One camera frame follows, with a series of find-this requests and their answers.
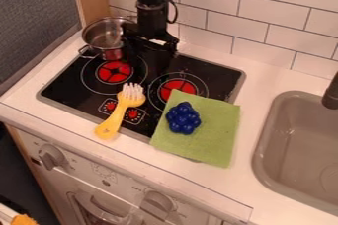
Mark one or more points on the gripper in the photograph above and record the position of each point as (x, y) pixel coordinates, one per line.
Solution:
(152, 46)

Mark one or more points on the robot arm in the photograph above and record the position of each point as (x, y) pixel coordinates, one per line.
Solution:
(152, 12)

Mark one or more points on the silver pot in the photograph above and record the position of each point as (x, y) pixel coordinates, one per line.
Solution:
(102, 35)

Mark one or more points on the yellow brush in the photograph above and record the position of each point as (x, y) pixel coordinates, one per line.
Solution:
(119, 109)

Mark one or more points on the blue toy grapes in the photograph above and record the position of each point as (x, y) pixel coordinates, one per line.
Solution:
(183, 118)

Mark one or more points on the toy stove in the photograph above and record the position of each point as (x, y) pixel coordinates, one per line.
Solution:
(79, 87)

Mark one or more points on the green cloth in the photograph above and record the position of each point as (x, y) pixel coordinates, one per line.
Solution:
(211, 140)

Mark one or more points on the toy sink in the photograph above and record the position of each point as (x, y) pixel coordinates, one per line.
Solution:
(299, 156)

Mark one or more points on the tap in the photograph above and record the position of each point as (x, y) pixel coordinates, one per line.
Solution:
(331, 95)

